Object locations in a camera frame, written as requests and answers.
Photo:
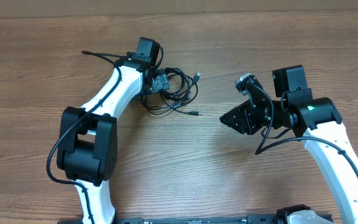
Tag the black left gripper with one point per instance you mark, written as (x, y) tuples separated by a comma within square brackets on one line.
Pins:
[(161, 80)]

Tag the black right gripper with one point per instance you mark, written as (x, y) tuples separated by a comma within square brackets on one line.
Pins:
[(245, 114)]

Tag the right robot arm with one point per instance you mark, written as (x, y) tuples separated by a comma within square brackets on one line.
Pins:
[(296, 116)]

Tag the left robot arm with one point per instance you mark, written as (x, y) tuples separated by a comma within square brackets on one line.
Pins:
[(87, 146)]

